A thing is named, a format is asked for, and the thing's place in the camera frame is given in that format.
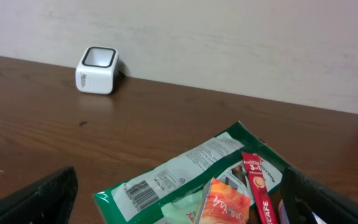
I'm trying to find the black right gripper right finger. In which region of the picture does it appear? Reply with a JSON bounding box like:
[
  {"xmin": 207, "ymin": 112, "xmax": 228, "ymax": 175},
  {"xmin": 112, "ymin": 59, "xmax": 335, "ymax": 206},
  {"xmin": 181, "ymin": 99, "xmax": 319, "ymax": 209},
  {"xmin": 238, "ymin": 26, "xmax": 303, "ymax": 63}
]
[{"xmin": 280, "ymin": 167, "xmax": 358, "ymax": 224}]

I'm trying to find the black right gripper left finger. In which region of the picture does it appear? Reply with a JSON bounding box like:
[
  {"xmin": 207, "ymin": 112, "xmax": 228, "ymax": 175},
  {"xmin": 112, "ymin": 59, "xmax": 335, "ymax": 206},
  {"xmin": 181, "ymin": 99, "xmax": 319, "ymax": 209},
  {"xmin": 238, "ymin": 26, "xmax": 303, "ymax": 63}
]
[{"xmin": 0, "ymin": 166, "xmax": 78, "ymax": 224}]

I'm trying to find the red white tube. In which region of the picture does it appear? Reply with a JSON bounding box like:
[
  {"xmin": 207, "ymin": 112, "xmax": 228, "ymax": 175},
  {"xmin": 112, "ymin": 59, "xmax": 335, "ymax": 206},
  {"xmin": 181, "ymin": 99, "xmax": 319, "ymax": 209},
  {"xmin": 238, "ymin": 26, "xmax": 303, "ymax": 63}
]
[{"xmin": 242, "ymin": 152, "xmax": 279, "ymax": 224}]

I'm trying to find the green 3M product package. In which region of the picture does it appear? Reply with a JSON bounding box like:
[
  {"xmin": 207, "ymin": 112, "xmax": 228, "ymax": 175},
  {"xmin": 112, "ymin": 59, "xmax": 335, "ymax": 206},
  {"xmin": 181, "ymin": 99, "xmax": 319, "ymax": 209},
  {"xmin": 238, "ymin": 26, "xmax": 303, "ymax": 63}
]
[{"xmin": 93, "ymin": 122, "xmax": 289, "ymax": 223}]

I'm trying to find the small orange carton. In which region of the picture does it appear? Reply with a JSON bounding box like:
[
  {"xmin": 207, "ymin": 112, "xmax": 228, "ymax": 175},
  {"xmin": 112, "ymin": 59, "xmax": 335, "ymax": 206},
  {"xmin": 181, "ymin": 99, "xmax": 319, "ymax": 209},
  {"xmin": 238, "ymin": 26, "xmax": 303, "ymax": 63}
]
[{"xmin": 193, "ymin": 178, "xmax": 251, "ymax": 224}]

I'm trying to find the white blue round container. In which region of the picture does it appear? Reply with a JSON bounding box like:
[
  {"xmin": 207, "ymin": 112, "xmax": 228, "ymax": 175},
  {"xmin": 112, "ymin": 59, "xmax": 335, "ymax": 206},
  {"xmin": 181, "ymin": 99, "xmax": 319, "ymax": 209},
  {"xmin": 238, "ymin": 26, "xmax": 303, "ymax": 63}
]
[{"xmin": 278, "ymin": 200, "xmax": 290, "ymax": 224}]

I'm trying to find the light green small pouch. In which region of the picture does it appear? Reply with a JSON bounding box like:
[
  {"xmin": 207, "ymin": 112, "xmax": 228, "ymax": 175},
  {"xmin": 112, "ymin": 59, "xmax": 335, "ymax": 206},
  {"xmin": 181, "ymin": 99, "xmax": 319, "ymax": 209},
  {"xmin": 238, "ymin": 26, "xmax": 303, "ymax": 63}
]
[{"xmin": 161, "ymin": 191, "xmax": 202, "ymax": 224}]

